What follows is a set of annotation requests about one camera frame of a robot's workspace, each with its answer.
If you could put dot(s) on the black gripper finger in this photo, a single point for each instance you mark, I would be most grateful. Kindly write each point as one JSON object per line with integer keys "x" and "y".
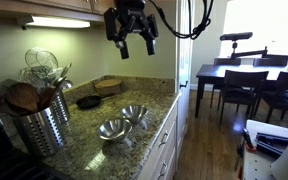
{"x": 153, "y": 28}
{"x": 110, "y": 25}

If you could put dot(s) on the black red hand tool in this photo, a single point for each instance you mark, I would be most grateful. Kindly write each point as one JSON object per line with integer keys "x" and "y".
{"x": 248, "y": 140}

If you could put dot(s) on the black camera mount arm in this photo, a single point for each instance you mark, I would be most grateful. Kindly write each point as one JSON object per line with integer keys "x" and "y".
{"x": 247, "y": 53}

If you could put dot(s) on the dark wooden dining table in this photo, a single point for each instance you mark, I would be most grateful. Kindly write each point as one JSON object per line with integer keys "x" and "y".
{"x": 214, "y": 71}

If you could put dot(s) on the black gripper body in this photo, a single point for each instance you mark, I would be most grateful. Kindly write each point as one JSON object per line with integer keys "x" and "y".
{"x": 131, "y": 16}

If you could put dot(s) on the steel ladle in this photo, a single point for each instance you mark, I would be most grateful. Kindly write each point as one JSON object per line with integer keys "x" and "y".
{"x": 66, "y": 84}

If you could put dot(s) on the bright window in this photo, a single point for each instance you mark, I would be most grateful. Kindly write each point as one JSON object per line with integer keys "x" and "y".
{"x": 267, "y": 23}

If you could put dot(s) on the under-cabinet light strip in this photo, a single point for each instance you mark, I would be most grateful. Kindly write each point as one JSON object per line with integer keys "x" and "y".
{"x": 57, "y": 22}

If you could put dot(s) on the large perforated steel utensil holder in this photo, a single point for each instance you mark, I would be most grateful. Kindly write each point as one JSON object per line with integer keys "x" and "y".
{"x": 39, "y": 133}

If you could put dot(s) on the dark wooden dining chair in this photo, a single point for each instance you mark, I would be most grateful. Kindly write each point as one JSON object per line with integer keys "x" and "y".
{"x": 287, "y": 95}
{"x": 270, "y": 62}
{"x": 227, "y": 61}
{"x": 242, "y": 86}

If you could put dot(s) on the white base cabinet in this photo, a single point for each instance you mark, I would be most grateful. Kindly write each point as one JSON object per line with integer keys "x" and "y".
{"x": 160, "y": 153}

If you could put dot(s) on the black stove top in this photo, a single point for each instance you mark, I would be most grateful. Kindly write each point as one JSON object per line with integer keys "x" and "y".
{"x": 4, "y": 163}

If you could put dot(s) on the white serving spoon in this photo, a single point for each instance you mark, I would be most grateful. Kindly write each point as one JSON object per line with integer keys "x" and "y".
{"x": 64, "y": 70}

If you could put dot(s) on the tall white door panel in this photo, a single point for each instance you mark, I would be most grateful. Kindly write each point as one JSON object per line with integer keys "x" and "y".
{"x": 185, "y": 50}

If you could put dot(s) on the wooden wall cabinet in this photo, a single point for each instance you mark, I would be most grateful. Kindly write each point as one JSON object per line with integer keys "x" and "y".
{"x": 67, "y": 4}

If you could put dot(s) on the round wooden board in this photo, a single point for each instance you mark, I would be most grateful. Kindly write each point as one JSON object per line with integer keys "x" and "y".
{"x": 108, "y": 87}

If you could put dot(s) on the black cast iron skillet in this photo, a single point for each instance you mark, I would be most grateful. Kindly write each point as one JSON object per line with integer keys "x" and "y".
{"x": 88, "y": 102}

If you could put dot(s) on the white perforated work table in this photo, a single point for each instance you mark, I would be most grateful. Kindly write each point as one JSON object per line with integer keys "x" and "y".
{"x": 257, "y": 166}

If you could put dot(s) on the small perforated steel utensil holder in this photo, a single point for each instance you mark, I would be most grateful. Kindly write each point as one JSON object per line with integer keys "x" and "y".
{"x": 60, "y": 108}

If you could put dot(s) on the black tool case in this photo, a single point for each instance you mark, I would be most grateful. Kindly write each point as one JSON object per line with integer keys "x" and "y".
{"x": 272, "y": 143}

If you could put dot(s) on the stainless steel bowl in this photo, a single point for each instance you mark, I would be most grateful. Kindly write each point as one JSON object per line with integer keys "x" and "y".
{"x": 115, "y": 128}
{"x": 134, "y": 112}

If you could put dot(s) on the plain wooden spoon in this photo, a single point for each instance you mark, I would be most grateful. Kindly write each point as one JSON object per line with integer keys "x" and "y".
{"x": 47, "y": 96}

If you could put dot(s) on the black stereo camera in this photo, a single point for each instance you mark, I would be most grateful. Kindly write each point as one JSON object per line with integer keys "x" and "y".
{"x": 236, "y": 36}

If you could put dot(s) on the slotted wooden spoon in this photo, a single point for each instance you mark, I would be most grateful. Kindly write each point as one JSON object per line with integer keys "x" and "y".
{"x": 22, "y": 96}

